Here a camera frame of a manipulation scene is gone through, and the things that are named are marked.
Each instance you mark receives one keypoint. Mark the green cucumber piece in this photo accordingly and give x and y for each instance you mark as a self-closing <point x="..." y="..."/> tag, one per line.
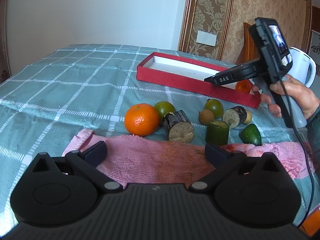
<point x="217" y="133"/>

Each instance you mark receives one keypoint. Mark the pink towel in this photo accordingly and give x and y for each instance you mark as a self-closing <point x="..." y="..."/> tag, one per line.
<point x="133" y="159"/>

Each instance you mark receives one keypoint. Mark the red shallow box tray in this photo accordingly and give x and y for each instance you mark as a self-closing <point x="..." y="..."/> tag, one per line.
<point x="189" y="74"/>

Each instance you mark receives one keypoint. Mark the wooden headboard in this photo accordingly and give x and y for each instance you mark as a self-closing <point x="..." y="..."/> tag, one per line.
<point x="249" y="51"/>

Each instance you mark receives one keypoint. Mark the green avocado-like fruit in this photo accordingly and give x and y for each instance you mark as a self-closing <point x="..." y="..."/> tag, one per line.
<point x="251" y="135"/>

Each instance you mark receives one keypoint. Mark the small orange mandarin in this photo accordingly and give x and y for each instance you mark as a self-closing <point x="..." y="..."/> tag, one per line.
<point x="243" y="86"/>

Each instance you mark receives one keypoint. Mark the person's right hand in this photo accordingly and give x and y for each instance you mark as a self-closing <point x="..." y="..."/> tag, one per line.
<point x="304" y="97"/>

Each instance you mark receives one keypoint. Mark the white wall switch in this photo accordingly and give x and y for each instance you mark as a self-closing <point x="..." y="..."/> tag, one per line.
<point x="206" y="38"/>

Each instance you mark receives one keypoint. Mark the brown longan fruit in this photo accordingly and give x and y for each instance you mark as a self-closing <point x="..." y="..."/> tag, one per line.
<point x="206" y="116"/>
<point x="248" y="118"/>

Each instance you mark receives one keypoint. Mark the green round fruit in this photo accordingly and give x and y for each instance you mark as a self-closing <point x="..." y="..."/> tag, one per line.
<point x="215" y="107"/>
<point x="163" y="107"/>

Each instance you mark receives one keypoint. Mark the large orange mandarin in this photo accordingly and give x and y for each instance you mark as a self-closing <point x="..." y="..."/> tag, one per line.
<point x="141" y="119"/>

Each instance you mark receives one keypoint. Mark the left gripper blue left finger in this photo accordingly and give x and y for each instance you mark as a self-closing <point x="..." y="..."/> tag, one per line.
<point x="84" y="165"/>

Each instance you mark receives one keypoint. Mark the white electric kettle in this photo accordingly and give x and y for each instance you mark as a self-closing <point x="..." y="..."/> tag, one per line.
<point x="303" y="68"/>

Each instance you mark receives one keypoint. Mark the teal checked bed blanket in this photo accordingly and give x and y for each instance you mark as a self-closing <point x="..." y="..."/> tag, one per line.
<point x="81" y="86"/>

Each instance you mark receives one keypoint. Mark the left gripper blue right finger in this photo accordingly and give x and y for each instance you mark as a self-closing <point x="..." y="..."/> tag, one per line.
<point x="224" y="163"/>

